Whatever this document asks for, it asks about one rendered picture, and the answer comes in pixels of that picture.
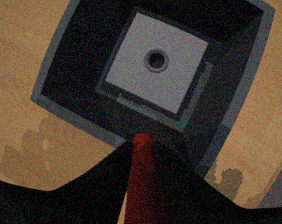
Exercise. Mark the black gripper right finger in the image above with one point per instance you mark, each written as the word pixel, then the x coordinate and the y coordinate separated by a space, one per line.
pixel 189 199

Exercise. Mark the dark red peg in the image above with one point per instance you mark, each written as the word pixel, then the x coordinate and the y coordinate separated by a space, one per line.
pixel 144 201

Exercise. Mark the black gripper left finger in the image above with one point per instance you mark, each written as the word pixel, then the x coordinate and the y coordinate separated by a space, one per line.
pixel 93 198

